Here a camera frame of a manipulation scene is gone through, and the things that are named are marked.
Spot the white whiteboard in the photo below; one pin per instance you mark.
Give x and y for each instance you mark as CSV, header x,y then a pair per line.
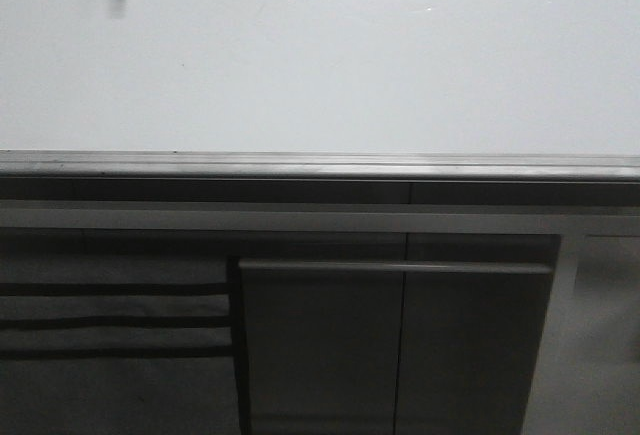
x,y
345,76

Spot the grey panel behind stand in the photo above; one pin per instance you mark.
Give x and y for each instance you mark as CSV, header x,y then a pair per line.
x,y
425,334

